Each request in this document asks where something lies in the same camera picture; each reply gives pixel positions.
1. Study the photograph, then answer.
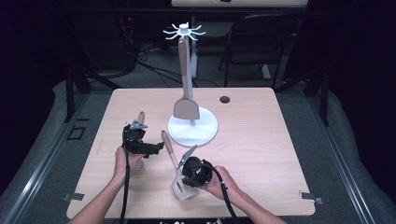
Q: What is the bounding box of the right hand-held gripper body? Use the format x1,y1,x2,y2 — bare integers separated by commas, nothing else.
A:
177,144,214,189

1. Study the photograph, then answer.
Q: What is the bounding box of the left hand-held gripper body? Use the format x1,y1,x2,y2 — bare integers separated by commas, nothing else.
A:
121,120,157,156

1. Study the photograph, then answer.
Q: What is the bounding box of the slotted spatula with brown handle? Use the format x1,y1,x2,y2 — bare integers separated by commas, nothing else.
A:
161,130,199,202

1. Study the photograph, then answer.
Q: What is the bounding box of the white utensil rack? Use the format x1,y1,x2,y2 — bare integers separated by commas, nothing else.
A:
163,21,219,147

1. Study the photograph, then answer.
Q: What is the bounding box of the solid beige spatula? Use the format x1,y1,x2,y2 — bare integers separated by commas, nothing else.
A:
173,36,201,121

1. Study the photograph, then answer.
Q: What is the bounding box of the person's left hand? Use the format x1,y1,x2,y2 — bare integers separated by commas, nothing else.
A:
113,146,145,185

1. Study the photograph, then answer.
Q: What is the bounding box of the person's right hand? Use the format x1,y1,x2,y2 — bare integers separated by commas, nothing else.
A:
199,165,241,202

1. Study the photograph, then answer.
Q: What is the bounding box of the black metal stand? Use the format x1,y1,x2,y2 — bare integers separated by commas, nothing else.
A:
274,66,331,127
64,66,120,123

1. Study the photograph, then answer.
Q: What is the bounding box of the white bar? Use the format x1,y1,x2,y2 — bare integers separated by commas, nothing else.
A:
261,63,272,80

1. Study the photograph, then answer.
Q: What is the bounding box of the black chair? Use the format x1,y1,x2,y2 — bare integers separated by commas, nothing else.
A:
218,13,297,90

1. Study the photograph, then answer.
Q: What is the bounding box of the light wooden background table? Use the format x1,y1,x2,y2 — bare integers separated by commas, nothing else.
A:
170,0,309,7

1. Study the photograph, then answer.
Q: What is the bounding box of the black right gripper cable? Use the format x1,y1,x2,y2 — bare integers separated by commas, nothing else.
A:
194,162,241,224

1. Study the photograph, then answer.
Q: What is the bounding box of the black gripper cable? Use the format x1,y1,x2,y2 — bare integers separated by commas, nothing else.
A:
194,162,241,224
120,125,132,224

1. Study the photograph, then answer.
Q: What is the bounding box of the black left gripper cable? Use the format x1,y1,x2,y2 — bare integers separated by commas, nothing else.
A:
120,125,132,224

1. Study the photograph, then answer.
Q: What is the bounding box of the black floor cable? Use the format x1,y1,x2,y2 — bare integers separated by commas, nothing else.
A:
136,60,197,89

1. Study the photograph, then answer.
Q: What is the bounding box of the grey table bracket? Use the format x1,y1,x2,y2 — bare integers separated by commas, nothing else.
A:
298,189,325,205
62,192,85,202

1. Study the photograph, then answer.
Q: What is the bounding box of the aluminium floor rail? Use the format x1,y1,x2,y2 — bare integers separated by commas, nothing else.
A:
306,92,377,224
3,92,92,224

